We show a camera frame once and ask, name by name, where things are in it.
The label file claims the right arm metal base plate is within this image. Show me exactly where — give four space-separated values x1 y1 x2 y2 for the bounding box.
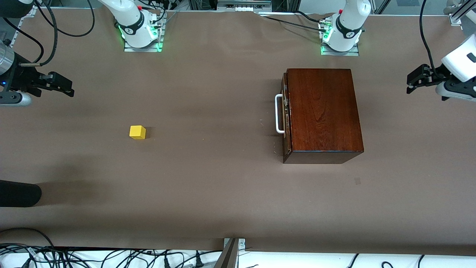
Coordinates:
123 22 164 53

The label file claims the metal bracket with grey beam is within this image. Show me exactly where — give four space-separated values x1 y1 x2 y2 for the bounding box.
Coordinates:
213 237 246 268

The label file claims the aluminium side rail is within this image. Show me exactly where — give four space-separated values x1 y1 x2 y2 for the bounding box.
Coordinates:
0 6 38 49

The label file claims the aluminium corner frame profile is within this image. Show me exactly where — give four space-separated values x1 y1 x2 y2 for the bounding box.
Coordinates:
444 0 476 26

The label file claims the wooden drawer with white handle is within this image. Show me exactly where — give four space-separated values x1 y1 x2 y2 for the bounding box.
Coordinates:
275 74 292 149

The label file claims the dark brown wooden box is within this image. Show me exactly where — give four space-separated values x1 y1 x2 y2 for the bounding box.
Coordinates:
282 68 364 165

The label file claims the brown table cover sheet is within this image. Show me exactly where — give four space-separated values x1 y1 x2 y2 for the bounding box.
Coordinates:
0 7 476 256

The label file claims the black cable on table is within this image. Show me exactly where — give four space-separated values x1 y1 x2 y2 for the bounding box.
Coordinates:
264 10 328 33

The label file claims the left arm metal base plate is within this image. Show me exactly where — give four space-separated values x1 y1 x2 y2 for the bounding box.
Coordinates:
321 43 360 57

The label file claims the black ribbed cylinder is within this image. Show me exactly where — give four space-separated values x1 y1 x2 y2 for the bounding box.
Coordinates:
0 180 42 208

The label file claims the black arcing floor cable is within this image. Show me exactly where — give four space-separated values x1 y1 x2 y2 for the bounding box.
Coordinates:
0 227 55 248

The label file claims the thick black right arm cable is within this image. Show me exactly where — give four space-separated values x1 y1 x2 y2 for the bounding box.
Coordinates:
19 0 58 68

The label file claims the silver metal frame bar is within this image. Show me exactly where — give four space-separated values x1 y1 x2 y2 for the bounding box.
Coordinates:
217 0 273 12

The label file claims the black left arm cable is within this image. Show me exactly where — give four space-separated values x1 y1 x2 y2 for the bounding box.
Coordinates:
419 0 438 76

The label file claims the thin black looping cable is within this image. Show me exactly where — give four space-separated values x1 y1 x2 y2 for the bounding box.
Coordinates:
35 0 96 38

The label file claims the yellow wooden cube block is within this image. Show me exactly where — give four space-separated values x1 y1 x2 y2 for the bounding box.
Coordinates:
129 125 147 140

